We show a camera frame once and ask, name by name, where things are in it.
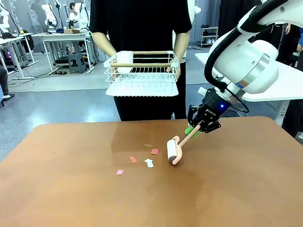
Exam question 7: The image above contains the pink lint roller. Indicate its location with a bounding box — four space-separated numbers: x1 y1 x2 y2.
165 123 206 167

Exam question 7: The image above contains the white drip tray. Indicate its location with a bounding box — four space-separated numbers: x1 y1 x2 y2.
105 79 180 99

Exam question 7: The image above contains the black garment on stand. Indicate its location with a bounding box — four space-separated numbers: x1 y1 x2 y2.
216 0 264 39

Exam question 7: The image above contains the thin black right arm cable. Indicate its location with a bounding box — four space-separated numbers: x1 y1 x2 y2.
224 86 250 114

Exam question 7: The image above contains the white shoe rack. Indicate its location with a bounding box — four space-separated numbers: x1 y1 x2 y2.
199 26 220 49

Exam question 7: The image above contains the person's right forearm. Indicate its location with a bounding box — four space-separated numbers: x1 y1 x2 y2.
91 30 118 62

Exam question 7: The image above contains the white plastic cutlery holder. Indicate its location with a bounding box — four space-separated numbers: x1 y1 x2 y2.
113 50 135 75

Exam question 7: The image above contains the white wire dish rack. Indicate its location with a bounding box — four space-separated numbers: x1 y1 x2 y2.
103 49 180 93

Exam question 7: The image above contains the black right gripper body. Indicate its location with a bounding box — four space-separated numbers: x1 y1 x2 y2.
197 87 232 124

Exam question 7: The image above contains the white long desk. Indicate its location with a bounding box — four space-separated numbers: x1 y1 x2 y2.
0 32 41 82

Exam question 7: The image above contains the grey step stool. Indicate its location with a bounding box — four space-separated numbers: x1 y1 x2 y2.
67 53 88 75

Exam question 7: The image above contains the person's left hand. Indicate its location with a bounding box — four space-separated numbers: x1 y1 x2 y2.
166 59 182 81

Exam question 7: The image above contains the white background desk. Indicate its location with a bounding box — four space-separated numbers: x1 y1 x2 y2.
31 30 97 75

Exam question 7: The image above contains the bystander with blue sleeve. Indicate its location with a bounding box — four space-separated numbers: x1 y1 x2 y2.
277 22 303 140

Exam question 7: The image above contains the person in black t-shirt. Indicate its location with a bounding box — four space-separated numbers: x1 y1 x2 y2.
87 0 196 123

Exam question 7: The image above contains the black right arm cable sleeve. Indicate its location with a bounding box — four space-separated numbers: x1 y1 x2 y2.
202 0 303 90

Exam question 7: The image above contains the person's left forearm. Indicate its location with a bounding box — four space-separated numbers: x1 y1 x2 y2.
174 29 192 63

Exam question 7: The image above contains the person's right hand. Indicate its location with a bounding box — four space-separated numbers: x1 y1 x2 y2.
110 56 119 80

